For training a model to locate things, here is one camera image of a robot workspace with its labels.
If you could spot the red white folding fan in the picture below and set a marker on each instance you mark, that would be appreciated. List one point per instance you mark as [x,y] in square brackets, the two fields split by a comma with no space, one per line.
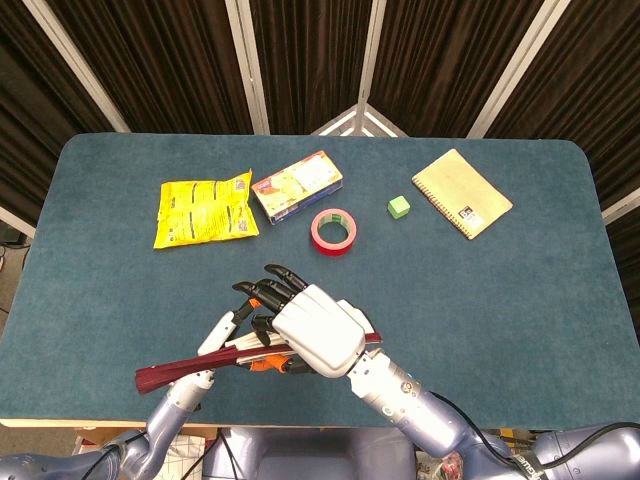
[175,372]

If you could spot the blue yellow cardboard box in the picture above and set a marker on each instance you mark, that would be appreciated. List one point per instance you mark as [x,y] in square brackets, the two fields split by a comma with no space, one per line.
[295,185]

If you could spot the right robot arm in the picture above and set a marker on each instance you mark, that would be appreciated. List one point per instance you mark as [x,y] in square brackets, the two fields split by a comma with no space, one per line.
[430,415]

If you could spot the white checkered cloth bag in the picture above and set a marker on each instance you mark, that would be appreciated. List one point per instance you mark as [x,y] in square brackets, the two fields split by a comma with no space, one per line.
[187,457]

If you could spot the green cube block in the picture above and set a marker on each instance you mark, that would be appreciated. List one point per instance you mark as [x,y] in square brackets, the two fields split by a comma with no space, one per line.
[398,207]

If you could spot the blue-grey robot torso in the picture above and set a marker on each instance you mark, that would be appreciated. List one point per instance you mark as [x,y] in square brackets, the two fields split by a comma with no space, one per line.
[310,455]

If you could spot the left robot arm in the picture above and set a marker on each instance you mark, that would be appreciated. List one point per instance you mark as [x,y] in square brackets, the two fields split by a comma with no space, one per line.
[160,425]

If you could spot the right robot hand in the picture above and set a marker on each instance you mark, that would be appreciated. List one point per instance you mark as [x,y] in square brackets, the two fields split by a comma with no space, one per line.
[320,330]

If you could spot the yellow snack bag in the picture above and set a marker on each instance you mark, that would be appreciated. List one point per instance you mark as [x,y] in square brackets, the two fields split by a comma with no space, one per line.
[200,215]

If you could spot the yellow spiral notebook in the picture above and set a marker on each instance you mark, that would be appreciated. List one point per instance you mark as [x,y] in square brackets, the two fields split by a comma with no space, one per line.
[460,190]

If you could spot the red patterned bag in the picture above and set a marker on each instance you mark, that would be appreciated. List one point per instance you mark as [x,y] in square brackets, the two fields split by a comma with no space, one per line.
[445,465]

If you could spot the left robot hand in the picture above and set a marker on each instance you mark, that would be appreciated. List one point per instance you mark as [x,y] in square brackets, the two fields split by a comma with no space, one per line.
[217,335]

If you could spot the red tape roll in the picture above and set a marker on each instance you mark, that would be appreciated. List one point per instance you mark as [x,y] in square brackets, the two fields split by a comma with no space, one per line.
[332,250]

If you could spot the white screen frame rail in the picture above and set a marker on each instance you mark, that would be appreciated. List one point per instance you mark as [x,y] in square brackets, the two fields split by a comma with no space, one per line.
[622,209]
[15,220]

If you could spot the white screen frame post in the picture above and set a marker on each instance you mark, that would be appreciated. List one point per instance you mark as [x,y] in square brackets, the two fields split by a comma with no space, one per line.
[372,65]
[77,65]
[520,65]
[248,65]

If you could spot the dark brown curtain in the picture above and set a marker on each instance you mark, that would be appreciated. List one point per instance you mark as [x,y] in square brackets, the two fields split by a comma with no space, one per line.
[150,60]

